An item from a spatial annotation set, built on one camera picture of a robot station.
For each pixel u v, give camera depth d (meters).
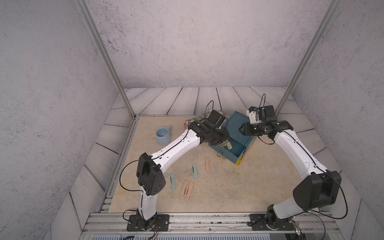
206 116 0.62
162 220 0.74
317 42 0.81
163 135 1.04
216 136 0.65
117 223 0.75
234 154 0.74
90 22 0.74
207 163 0.94
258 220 0.72
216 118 0.60
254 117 0.74
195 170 0.91
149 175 0.46
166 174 0.49
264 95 1.09
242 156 0.72
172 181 0.87
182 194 0.82
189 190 0.83
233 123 0.88
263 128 0.59
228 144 0.77
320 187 0.41
